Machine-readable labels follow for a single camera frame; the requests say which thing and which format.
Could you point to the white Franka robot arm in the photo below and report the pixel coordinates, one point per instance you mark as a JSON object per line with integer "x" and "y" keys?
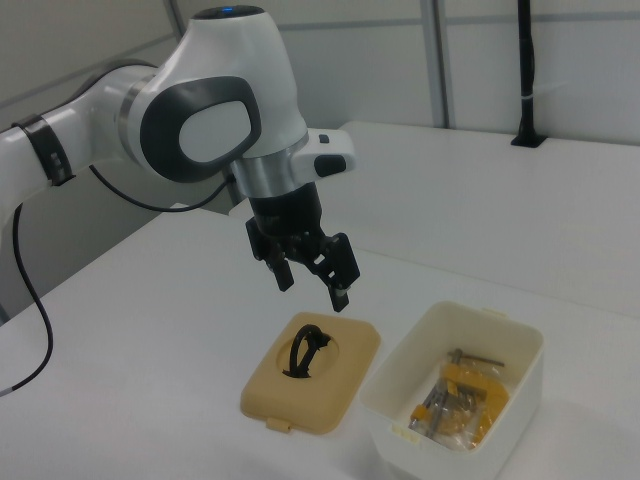
{"x": 225, "y": 75}

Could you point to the yellow tool case lid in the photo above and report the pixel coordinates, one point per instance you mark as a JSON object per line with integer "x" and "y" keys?
{"x": 325, "y": 395}

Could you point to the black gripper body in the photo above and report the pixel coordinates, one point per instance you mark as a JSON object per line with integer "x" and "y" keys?
{"x": 287, "y": 215}

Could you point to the clear plastic bag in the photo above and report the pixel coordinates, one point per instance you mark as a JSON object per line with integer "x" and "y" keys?
{"x": 450, "y": 425}

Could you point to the grey partition post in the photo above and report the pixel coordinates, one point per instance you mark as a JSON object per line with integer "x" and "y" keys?
{"x": 442, "y": 60}

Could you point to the white plastic tool case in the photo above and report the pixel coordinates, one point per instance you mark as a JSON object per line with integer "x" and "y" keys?
{"x": 450, "y": 330}

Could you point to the yellow grey table vise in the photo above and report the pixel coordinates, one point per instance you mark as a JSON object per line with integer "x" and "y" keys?
{"x": 465, "y": 380}

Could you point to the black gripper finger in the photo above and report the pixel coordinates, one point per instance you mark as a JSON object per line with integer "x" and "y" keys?
{"x": 342, "y": 270}
{"x": 281, "y": 272}

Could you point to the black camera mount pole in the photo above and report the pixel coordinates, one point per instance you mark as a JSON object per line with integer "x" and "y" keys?
{"x": 525, "y": 75}

